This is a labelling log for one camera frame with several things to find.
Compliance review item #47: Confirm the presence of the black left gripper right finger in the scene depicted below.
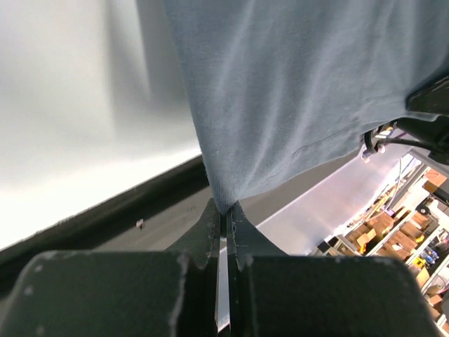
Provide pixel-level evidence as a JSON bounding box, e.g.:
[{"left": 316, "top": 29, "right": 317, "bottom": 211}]
[{"left": 226, "top": 204, "right": 438, "bottom": 336}]

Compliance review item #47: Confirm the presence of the grey blue t shirt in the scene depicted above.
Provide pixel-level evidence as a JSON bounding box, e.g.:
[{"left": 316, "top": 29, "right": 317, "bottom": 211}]
[{"left": 164, "top": 1, "right": 448, "bottom": 212}]

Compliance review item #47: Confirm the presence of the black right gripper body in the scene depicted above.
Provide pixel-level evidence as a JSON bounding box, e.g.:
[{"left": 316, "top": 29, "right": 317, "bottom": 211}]
[{"left": 397, "top": 74, "right": 448, "bottom": 154}]

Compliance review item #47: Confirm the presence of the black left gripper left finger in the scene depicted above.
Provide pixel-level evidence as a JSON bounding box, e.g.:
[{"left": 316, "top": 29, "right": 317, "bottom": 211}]
[{"left": 1, "top": 201, "right": 220, "bottom": 336}]

